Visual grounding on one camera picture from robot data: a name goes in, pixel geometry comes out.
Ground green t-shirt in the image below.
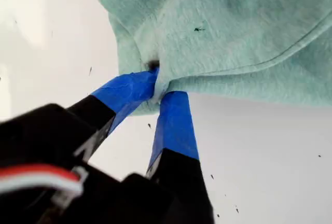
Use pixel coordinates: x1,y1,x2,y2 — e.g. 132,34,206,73
93,0,332,117

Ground arm red white wire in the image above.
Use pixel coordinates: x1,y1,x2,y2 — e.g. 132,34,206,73
0,165,88,197

